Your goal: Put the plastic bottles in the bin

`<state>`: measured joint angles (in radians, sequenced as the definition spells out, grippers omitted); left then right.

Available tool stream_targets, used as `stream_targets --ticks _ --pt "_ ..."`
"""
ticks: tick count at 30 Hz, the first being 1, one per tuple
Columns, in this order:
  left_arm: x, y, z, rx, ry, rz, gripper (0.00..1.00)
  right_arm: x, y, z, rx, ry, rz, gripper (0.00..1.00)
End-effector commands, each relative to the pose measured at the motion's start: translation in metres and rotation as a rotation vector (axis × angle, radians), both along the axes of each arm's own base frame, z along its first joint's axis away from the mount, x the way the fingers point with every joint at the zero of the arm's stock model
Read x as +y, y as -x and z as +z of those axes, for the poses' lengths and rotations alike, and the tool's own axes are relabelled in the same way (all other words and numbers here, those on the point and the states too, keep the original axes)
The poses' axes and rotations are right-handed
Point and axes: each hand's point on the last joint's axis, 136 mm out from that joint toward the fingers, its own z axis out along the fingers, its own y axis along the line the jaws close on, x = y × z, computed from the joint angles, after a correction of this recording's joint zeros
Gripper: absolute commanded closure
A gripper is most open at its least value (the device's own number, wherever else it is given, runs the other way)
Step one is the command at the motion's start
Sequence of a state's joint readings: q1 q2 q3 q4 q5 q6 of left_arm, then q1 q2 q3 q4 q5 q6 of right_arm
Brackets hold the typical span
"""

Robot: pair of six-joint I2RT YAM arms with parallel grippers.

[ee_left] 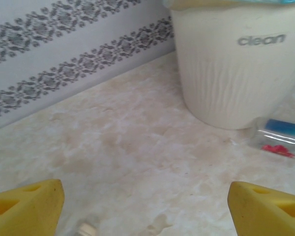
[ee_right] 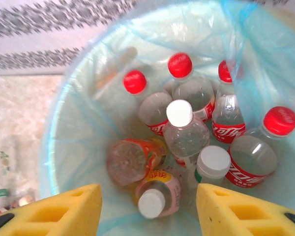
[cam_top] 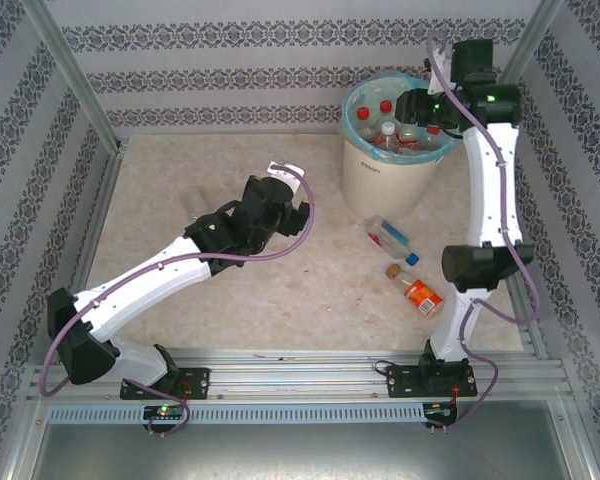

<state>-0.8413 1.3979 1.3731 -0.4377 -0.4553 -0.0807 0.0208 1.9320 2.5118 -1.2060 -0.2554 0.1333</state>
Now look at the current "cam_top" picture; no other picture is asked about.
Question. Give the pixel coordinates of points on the clear bottle white cap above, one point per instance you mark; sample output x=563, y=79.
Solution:
x=389, y=128

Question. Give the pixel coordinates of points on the orange label bottle tan cap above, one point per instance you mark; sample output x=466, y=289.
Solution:
x=422, y=297

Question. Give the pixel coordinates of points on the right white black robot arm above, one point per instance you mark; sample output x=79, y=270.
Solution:
x=490, y=190

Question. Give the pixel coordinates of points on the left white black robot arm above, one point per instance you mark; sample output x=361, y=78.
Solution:
x=145, y=280

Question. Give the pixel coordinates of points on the cream plastic waste bin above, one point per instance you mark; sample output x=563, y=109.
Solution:
x=380, y=190

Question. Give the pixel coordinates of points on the turquoise plastic bin liner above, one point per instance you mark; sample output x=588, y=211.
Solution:
x=350, y=120

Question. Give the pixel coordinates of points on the clear bottle blue cap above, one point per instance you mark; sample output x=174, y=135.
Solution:
x=390, y=237

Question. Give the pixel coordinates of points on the left small controller board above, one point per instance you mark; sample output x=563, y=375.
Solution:
x=165, y=411

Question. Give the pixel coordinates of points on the small controller board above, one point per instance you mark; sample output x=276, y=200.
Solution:
x=437, y=410
x=165, y=411

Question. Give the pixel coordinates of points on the grey metal sheet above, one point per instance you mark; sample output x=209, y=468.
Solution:
x=300, y=455

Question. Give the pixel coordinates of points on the right small controller board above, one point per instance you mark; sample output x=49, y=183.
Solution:
x=437, y=410

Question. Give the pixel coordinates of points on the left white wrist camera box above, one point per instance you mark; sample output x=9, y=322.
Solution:
x=287, y=180

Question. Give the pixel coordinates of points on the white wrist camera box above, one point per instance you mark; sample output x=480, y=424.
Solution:
x=440, y=75
x=287, y=180

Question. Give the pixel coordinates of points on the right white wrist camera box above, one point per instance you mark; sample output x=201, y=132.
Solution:
x=440, y=75

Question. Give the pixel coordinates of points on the right aluminium frame post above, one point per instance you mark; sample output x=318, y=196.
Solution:
x=525, y=50

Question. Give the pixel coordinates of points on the aluminium frame post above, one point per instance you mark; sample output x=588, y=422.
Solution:
x=70, y=70
x=525, y=50

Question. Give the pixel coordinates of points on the left aluminium side rail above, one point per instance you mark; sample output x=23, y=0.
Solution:
x=100, y=215

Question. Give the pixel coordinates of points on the aluminium side rail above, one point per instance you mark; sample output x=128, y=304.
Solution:
x=522, y=320
x=100, y=215

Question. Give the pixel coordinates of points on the aluminium mounting rail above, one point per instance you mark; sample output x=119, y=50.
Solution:
x=300, y=375

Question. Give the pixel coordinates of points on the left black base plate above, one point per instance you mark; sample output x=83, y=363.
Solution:
x=197, y=382

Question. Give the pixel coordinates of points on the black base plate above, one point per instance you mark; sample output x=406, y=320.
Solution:
x=197, y=382
x=400, y=382

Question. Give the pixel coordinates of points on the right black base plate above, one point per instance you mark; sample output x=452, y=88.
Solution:
x=400, y=382

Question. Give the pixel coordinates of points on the right aluminium side rail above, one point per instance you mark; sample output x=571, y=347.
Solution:
x=522, y=320

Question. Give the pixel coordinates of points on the left aluminium frame post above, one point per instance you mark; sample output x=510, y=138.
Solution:
x=70, y=70

